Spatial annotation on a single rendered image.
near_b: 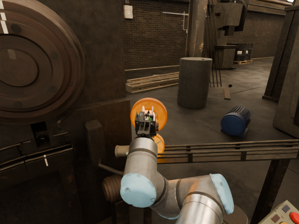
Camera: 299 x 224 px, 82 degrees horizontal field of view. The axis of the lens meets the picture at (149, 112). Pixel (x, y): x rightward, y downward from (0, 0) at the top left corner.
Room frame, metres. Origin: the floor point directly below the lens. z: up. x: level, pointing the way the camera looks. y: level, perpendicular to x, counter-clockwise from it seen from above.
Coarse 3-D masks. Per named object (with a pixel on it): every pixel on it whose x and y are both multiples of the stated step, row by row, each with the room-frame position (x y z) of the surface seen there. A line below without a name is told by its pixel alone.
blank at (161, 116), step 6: (138, 102) 0.66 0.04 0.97; (144, 102) 0.65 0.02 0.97; (150, 102) 0.65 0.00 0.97; (156, 102) 0.65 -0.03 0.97; (132, 108) 0.66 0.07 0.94; (138, 108) 0.65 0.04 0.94; (150, 108) 0.65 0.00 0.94; (156, 108) 0.65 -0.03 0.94; (162, 108) 0.65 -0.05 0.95; (132, 114) 0.65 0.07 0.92; (156, 114) 0.65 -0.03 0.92; (162, 114) 0.65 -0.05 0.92; (132, 120) 0.65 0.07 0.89; (162, 120) 0.64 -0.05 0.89; (162, 126) 0.64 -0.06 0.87
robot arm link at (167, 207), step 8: (168, 184) 0.37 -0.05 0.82; (176, 184) 0.36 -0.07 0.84; (168, 192) 0.35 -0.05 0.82; (160, 200) 0.33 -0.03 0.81; (168, 200) 0.33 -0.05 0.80; (176, 200) 0.32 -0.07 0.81; (152, 208) 0.34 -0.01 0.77; (160, 208) 0.33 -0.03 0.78; (168, 208) 0.33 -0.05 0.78; (176, 208) 0.32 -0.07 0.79; (168, 216) 0.34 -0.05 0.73; (176, 216) 0.34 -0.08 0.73
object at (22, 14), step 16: (0, 0) 0.63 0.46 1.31; (0, 16) 0.61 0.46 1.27; (16, 16) 0.63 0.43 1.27; (32, 16) 0.67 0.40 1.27; (48, 32) 0.67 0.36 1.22; (64, 48) 0.70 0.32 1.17; (64, 64) 0.69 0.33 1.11; (64, 80) 0.68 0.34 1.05; (64, 96) 0.69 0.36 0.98; (0, 112) 0.58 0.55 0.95; (16, 112) 0.61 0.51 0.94; (32, 112) 0.63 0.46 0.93
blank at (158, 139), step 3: (156, 135) 0.73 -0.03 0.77; (159, 135) 0.75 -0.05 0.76; (153, 138) 0.72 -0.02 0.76; (156, 138) 0.72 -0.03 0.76; (159, 138) 0.72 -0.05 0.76; (156, 141) 0.72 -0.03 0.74; (159, 141) 0.72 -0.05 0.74; (162, 141) 0.72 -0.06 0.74; (159, 144) 0.72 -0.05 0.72; (162, 144) 0.72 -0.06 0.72; (159, 147) 0.72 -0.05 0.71; (162, 147) 0.72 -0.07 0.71; (159, 150) 0.72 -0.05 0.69; (162, 150) 0.72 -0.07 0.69
